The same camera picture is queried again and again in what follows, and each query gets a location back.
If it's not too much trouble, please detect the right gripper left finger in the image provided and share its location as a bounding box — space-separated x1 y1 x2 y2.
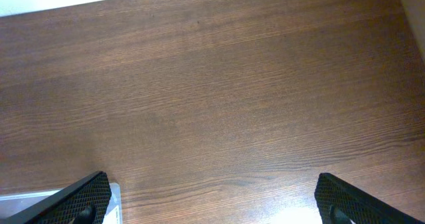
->
1 171 112 224

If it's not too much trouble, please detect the clear plastic container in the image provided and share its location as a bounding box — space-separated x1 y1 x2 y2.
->
1 183 123 224

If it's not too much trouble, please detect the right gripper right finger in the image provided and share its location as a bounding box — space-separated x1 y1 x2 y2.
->
314 173 424 224

